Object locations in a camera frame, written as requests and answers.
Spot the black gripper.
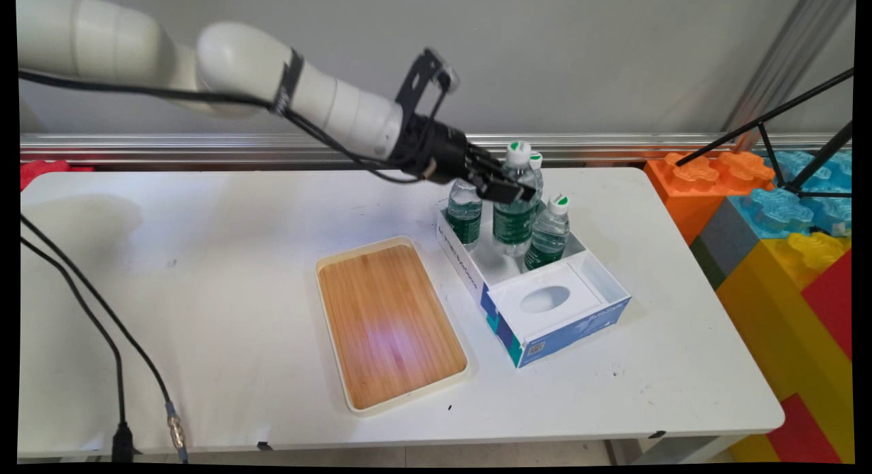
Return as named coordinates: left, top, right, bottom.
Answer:
left=390, top=114, right=537, bottom=204

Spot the clear water bottle green label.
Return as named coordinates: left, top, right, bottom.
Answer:
left=492, top=140, right=540, bottom=258
left=524, top=193, right=572, bottom=272
left=446, top=178, right=484, bottom=251
left=527, top=151, right=546, bottom=210

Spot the white and blue cardboard box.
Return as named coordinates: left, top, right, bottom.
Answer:
left=435, top=187, right=634, bottom=370

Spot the white tray with wooden base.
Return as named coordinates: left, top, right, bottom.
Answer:
left=313, top=235, right=473, bottom=417

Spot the orange giant toy brick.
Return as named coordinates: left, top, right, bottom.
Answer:
left=643, top=151, right=777, bottom=247

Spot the grey giant toy brick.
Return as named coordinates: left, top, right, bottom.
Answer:
left=689, top=197, right=758, bottom=291

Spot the black tripod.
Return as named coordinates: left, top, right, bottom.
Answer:
left=674, top=68, right=854, bottom=200

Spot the light blue giant toy brick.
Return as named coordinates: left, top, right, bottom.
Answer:
left=728, top=150, right=853, bottom=240

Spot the yellow giant toy brick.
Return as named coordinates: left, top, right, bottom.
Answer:
left=715, top=232, right=854, bottom=464

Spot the red giant toy brick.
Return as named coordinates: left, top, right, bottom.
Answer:
left=801, top=249, right=854, bottom=360
left=766, top=392, right=844, bottom=464

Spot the red toy brick behind table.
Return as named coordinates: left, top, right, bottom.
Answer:
left=20, top=159, right=95, bottom=191

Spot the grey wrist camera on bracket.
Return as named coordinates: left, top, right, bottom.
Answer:
left=395, top=48, right=460, bottom=122

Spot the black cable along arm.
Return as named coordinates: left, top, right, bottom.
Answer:
left=18, top=68, right=438, bottom=186

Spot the aluminium rail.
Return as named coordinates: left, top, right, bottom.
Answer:
left=19, top=133, right=852, bottom=166

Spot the black cable with metal plug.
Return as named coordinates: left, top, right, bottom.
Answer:
left=19, top=214, right=189, bottom=463

